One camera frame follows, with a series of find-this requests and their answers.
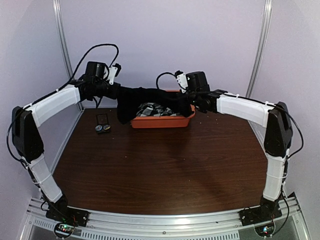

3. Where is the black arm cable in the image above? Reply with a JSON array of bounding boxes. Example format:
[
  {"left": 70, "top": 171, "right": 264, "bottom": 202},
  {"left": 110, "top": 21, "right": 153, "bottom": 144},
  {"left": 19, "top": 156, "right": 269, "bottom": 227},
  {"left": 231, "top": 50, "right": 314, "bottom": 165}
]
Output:
[
  {"left": 68, "top": 43, "right": 120, "bottom": 83},
  {"left": 156, "top": 71, "right": 179, "bottom": 90}
]

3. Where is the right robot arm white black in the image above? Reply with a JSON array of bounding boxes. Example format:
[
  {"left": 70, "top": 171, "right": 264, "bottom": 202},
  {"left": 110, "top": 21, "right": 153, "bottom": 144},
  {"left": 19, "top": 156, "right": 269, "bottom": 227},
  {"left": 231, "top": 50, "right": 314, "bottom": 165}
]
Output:
[{"left": 174, "top": 70, "right": 293, "bottom": 221}]

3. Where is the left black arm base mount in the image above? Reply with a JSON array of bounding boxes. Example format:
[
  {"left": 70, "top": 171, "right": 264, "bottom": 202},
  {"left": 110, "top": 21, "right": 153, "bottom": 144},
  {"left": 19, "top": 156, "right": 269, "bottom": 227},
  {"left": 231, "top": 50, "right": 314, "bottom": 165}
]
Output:
[{"left": 45, "top": 205, "right": 89, "bottom": 227}]

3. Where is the black brooch display tray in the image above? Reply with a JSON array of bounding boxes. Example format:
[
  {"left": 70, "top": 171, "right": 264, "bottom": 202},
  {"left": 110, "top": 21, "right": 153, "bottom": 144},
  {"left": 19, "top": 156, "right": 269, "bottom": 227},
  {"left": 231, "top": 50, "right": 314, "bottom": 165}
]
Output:
[{"left": 95, "top": 113, "right": 111, "bottom": 134}]

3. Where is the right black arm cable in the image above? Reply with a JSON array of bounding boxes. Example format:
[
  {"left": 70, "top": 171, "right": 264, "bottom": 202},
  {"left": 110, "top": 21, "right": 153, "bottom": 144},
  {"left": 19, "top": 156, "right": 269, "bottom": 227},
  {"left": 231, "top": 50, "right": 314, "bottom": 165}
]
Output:
[{"left": 156, "top": 71, "right": 179, "bottom": 90}]

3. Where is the orange plastic bin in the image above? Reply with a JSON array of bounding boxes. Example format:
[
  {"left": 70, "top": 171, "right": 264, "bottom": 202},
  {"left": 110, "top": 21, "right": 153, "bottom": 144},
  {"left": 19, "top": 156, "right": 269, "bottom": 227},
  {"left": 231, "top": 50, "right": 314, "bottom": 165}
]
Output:
[{"left": 130, "top": 90, "right": 196, "bottom": 129}]

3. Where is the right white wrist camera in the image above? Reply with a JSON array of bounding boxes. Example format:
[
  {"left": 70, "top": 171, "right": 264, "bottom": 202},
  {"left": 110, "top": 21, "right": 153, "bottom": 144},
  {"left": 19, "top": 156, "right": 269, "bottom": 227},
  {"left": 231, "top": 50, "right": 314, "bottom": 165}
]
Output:
[{"left": 174, "top": 70, "right": 188, "bottom": 94}]

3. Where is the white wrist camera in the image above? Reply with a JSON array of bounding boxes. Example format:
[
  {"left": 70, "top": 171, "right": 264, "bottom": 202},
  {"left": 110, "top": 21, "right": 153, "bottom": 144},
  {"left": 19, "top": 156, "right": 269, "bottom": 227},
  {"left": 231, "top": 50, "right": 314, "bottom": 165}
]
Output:
[
  {"left": 174, "top": 70, "right": 188, "bottom": 94},
  {"left": 107, "top": 63, "right": 122, "bottom": 85}
]

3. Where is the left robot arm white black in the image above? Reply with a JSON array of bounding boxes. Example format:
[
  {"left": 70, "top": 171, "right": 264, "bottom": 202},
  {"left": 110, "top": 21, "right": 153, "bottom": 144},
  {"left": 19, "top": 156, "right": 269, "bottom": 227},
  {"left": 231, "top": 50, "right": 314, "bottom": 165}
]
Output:
[{"left": 7, "top": 61, "right": 122, "bottom": 222}]

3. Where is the black white checkered shirt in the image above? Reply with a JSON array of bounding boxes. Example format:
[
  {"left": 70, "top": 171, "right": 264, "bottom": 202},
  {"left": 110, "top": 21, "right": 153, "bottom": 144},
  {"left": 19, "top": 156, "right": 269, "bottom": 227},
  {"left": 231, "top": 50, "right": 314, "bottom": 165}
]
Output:
[{"left": 136, "top": 102, "right": 181, "bottom": 117}]

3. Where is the aluminium front rail frame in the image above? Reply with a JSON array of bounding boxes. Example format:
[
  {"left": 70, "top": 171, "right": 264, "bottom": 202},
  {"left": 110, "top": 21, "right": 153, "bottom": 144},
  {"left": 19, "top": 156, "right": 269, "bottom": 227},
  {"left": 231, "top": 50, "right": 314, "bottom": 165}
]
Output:
[{"left": 19, "top": 192, "right": 312, "bottom": 240}]

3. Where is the aluminium corner post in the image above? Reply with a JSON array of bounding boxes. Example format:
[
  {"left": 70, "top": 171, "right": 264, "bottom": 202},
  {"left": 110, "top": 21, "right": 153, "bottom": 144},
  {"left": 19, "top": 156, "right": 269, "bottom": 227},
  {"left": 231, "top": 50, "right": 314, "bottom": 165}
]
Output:
[
  {"left": 245, "top": 0, "right": 273, "bottom": 100},
  {"left": 51, "top": 0, "right": 85, "bottom": 113}
]

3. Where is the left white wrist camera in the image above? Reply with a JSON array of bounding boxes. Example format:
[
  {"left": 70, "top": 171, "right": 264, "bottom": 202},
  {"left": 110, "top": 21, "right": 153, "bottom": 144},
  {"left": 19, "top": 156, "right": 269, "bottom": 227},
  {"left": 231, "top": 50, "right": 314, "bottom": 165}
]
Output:
[{"left": 107, "top": 63, "right": 122, "bottom": 85}]

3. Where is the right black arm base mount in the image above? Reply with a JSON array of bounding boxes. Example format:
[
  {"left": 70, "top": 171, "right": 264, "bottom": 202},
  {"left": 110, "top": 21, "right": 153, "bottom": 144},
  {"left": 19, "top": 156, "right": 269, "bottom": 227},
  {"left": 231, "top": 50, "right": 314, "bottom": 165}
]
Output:
[{"left": 238, "top": 206, "right": 283, "bottom": 226}]

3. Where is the black t-shirt blue logo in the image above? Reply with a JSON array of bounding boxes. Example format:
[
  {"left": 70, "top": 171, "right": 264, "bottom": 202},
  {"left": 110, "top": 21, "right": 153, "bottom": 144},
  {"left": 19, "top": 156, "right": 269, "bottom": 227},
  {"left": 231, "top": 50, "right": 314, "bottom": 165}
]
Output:
[{"left": 117, "top": 86, "right": 193, "bottom": 125}]

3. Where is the round picture brooch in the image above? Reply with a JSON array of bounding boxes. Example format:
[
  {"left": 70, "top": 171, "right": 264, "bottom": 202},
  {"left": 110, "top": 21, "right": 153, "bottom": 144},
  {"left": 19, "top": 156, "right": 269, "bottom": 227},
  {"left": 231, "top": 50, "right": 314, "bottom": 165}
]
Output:
[{"left": 95, "top": 125, "right": 103, "bottom": 132}]

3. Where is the left aluminium corner post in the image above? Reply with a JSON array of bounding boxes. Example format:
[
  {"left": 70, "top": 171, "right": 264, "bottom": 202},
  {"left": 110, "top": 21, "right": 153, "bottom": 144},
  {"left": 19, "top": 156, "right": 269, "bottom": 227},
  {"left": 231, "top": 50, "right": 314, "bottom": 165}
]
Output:
[{"left": 51, "top": 0, "right": 85, "bottom": 113}]

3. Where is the right aluminium corner post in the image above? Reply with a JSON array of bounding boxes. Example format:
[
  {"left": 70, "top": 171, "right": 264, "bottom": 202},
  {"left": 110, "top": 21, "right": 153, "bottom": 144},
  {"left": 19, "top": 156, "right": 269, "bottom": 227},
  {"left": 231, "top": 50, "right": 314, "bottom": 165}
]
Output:
[{"left": 245, "top": 0, "right": 273, "bottom": 100}]

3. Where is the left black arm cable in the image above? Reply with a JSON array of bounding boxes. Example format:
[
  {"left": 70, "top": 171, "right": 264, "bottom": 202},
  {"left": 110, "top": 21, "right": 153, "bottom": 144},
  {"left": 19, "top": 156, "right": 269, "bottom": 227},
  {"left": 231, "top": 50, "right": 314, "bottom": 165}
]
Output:
[{"left": 68, "top": 43, "right": 120, "bottom": 83}]

